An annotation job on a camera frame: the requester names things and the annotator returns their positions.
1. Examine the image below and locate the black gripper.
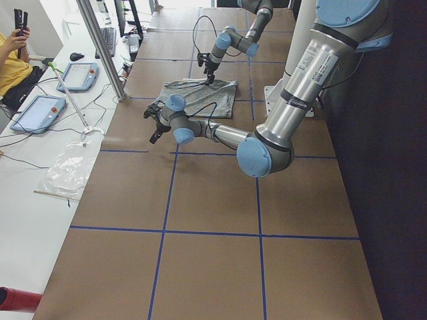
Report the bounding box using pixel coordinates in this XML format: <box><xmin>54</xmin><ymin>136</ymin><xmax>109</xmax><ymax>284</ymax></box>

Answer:
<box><xmin>149</xmin><ymin>121</ymin><xmax>171</xmax><ymax>144</ymax></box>
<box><xmin>204</xmin><ymin>62</ymin><xmax>219</xmax><ymax>85</ymax></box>

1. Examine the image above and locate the striped polo shirt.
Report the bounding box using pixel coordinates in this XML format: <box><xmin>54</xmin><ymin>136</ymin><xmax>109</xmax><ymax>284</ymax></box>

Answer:
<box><xmin>154</xmin><ymin>78</ymin><xmax>238</xmax><ymax>119</ymax></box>

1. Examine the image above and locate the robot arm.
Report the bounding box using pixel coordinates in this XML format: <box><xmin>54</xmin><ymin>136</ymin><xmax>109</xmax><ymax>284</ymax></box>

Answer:
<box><xmin>143</xmin><ymin>1</ymin><xmax>392</xmax><ymax>177</ymax></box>
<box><xmin>197</xmin><ymin>0</ymin><xmax>274</xmax><ymax>84</ymax></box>

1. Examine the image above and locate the metal reacher grabber tool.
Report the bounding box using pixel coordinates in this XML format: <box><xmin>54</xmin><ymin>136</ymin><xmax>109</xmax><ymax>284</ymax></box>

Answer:
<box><xmin>48</xmin><ymin>62</ymin><xmax>105</xmax><ymax>141</ymax></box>

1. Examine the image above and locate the far teach pendant tablet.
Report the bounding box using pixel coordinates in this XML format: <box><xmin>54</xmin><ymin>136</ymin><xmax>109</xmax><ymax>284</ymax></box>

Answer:
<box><xmin>61</xmin><ymin>62</ymin><xmax>99</xmax><ymax>92</ymax></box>

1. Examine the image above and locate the teach pendant tablet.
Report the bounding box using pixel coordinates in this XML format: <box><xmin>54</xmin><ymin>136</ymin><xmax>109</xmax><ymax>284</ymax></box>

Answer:
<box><xmin>61</xmin><ymin>62</ymin><xmax>99</xmax><ymax>92</ymax></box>
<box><xmin>10</xmin><ymin>95</ymin><xmax>66</xmax><ymax>134</ymax></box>

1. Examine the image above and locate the brown paper table cover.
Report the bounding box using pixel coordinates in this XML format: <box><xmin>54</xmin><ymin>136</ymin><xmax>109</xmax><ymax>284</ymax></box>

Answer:
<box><xmin>35</xmin><ymin>8</ymin><xmax>382</xmax><ymax>319</ymax></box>

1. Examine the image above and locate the black keyboard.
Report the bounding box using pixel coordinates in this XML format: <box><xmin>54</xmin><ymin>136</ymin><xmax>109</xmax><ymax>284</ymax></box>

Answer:
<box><xmin>100</xmin><ymin>27</ymin><xmax>116</xmax><ymax>57</ymax></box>

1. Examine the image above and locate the clear plastic bag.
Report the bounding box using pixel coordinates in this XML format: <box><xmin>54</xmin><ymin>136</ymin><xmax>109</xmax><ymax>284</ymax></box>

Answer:
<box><xmin>34</xmin><ymin>138</ymin><xmax>101</xmax><ymax>201</ymax></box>

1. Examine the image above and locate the black computer mouse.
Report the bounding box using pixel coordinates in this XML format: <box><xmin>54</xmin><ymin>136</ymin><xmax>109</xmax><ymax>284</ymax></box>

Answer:
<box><xmin>69</xmin><ymin>52</ymin><xmax>85</xmax><ymax>62</ymax></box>

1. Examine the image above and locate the near teach pendant tablet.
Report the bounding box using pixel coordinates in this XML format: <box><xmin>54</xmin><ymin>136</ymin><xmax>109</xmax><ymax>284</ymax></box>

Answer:
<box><xmin>10</xmin><ymin>95</ymin><xmax>66</xmax><ymax>134</ymax></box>

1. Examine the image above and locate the person in yellow shirt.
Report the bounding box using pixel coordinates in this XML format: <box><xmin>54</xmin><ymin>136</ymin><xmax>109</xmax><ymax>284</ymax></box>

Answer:
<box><xmin>1</xmin><ymin>27</ymin><xmax>44</xmax><ymax>111</ymax></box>

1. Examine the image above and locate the black handheld controller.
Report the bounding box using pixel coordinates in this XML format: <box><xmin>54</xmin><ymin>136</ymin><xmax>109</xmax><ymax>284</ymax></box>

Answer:
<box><xmin>14</xmin><ymin>9</ymin><xmax>29</xmax><ymax>62</ymax></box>

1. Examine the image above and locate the red cylinder object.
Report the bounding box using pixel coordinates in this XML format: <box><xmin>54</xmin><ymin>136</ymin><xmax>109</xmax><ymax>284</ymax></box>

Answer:
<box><xmin>1</xmin><ymin>287</ymin><xmax>43</xmax><ymax>313</ymax></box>

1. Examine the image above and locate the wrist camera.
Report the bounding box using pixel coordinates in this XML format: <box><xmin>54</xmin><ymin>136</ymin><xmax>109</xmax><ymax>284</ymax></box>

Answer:
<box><xmin>143</xmin><ymin>103</ymin><xmax>163</xmax><ymax>119</ymax></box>
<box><xmin>197</xmin><ymin>52</ymin><xmax>209</xmax><ymax>67</ymax></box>

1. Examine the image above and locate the aluminium frame post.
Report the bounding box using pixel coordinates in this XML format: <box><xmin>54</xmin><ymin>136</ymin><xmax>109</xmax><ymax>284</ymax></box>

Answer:
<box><xmin>76</xmin><ymin>0</ymin><xmax>126</xmax><ymax>101</ymax></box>

